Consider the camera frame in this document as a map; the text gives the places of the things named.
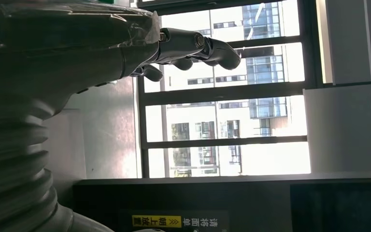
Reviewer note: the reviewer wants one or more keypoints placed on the building outside window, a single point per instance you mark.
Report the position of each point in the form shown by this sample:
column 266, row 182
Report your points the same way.
column 262, row 70

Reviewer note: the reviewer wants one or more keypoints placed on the yellow black instruction label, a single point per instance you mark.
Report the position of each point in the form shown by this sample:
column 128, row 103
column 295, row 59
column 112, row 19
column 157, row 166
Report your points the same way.
column 156, row 221

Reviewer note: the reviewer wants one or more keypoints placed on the black inbound scanner machine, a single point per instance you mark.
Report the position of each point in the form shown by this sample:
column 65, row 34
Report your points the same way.
column 252, row 205

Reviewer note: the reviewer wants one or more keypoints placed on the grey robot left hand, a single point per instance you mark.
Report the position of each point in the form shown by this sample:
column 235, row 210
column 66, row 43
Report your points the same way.
column 60, row 48

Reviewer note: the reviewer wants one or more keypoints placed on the dark window frame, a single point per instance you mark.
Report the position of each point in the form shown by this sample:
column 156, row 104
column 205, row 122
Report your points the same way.
column 220, row 93

